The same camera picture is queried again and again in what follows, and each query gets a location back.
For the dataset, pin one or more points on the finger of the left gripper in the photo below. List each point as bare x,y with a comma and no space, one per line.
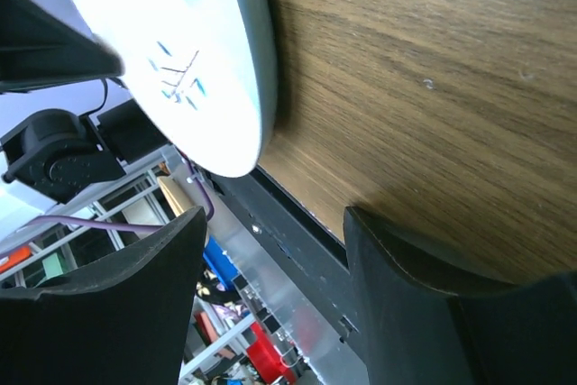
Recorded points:
39,51

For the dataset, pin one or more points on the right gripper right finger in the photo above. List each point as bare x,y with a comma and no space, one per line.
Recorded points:
423,320

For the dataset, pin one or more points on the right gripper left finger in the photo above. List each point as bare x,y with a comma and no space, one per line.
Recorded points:
120,320

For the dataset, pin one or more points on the cream and blue plate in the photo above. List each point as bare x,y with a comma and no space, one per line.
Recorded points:
204,71

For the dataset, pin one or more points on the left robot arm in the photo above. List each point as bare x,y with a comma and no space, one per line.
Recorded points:
54,151

